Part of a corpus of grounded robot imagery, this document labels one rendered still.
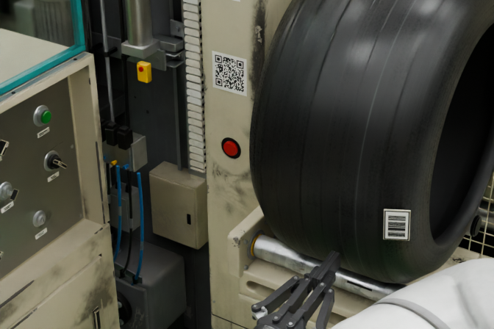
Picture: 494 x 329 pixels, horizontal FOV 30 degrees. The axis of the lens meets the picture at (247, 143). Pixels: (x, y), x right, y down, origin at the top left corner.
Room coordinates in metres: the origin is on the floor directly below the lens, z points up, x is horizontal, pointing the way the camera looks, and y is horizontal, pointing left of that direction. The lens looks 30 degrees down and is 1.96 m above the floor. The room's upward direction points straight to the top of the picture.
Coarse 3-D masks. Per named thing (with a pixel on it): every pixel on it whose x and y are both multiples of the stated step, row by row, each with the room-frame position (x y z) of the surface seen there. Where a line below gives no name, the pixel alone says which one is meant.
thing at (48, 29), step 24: (0, 0) 1.39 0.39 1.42; (24, 0) 1.43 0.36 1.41; (48, 0) 1.48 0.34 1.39; (72, 0) 1.53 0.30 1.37; (0, 24) 1.38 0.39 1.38; (24, 24) 1.42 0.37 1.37; (48, 24) 1.47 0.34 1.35; (72, 24) 1.52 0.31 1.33; (0, 48) 1.37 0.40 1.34; (24, 48) 1.42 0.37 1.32; (48, 48) 1.46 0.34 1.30; (72, 48) 1.51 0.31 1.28; (0, 72) 1.37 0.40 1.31; (24, 72) 1.41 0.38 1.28
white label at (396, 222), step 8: (384, 216) 1.15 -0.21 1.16; (392, 216) 1.15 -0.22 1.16; (400, 216) 1.15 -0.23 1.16; (408, 216) 1.15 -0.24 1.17; (384, 224) 1.16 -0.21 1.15; (392, 224) 1.15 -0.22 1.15; (400, 224) 1.15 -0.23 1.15; (408, 224) 1.15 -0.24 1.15; (384, 232) 1.16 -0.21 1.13; (392, 232) 1.16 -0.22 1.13; (400, 232) 1.15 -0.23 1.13; (408, 232) 1.15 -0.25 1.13; (408, 240) 1.15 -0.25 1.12
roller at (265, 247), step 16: (256, 240) 1.43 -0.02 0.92; (272, 240) 1.42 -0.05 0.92; (256, 256) 1.42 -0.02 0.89; (272, 256) 1.40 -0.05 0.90; (288, 256) 1.38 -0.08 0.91; (304, 256) 1.37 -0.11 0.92; (304, 272) 1.36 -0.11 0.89; (336, 272) 1.33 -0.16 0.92; (352, 272) 1.32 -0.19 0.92; (352, 288) 1.31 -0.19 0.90; (368, 288) 1.29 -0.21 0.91; (384, 288) 1.28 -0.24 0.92; (400, 288) 1.28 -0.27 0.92
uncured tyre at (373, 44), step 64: (320, 0) 1.37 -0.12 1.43; (384, 0) 1.33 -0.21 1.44; (448, 0) 1.32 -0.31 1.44; (320, 64) 1.28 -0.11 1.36; (384, 64) 1.24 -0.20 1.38; (448, 64) 1.25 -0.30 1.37; (256, 128) 1.30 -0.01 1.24; (320, 128) 1.22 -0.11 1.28; (384, 128) 1.18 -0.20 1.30; (448, 128) 1.64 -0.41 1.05; (256, 192) 1.31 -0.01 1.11; (320, 192) 1.20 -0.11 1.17; (384, 192) 1.16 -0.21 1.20; (448, 192) 1.54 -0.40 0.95; (320, 256) 1.27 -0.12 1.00; (384, 256) 1.18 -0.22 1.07; (448, 256) 1.34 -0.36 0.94
